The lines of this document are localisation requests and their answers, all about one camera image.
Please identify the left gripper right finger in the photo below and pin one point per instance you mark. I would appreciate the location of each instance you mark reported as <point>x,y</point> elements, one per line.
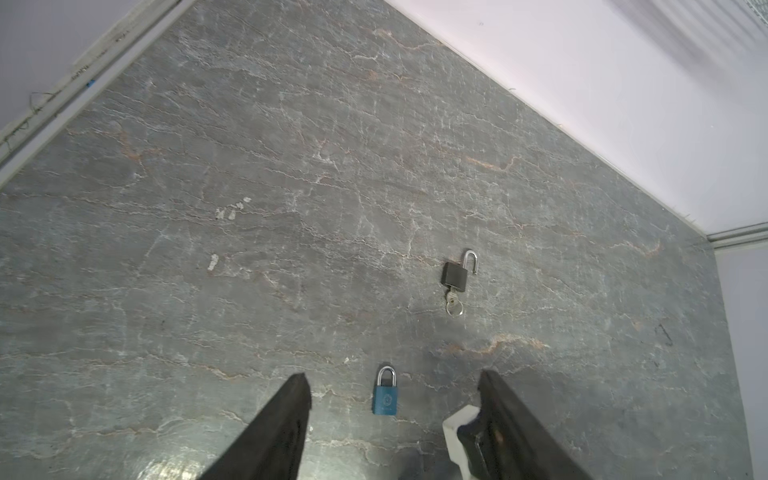
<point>507,441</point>

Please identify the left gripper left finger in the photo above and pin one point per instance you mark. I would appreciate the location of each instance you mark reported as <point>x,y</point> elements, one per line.
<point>271,446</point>

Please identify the blue padlock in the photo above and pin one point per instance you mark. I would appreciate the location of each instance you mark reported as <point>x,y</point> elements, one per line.
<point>385,392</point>

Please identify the silver key with ring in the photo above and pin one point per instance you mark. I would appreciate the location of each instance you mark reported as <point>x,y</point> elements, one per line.
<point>453,305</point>

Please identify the black padlock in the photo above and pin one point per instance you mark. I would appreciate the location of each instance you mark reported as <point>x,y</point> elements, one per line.
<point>455,275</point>

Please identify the aluminium enclosure frame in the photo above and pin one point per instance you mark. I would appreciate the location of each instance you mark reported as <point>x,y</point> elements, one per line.
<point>58,56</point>

